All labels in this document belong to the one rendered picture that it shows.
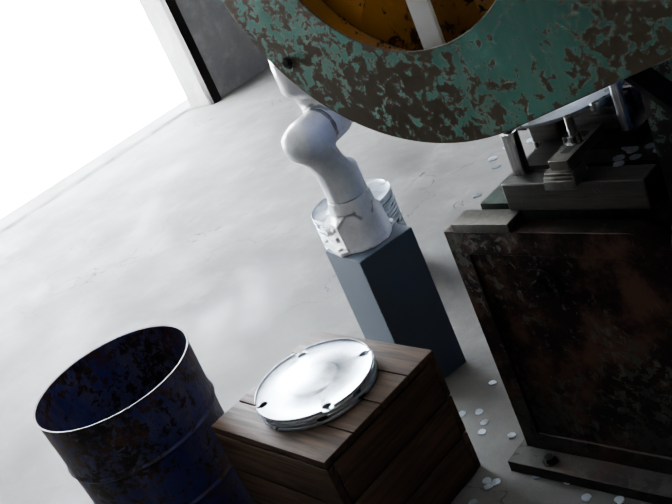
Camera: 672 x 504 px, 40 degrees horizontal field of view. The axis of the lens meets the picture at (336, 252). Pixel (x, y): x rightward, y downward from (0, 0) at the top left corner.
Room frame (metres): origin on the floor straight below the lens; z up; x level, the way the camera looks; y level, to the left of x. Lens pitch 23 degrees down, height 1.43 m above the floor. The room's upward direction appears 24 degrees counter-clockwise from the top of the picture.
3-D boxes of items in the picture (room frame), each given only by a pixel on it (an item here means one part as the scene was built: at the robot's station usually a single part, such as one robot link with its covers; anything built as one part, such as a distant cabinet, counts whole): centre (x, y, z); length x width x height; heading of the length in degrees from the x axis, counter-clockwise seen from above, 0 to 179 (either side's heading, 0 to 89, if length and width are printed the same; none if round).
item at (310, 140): (2.24, -0.07, 0.71); 0.18 x 0.11 x 0.25; 138
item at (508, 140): (1.66, -0.40, 0.75); 0.03 x 0.03 x 0.10; 39
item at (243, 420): (1.83, 0.16, 0.18); 0.40 x 0.38 x 0.35; 36
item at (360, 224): (2.30, -0.07, 0.52); 0.22 x 0.19 x 0.14; 23
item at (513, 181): (1.67, -0.61, 0.68); 0.45 x 0.30 x 0.06; 129
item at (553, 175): (1.57, -0.48, 0.76); 0.17 x 0.06 x 0.10; 129
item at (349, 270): (2.26, -0.09, 0.23); 0.18 x 0.18 x 0.45; 23
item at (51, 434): (2.08, 0.63, 0.24); 0.42 x 0.42 x 0.48
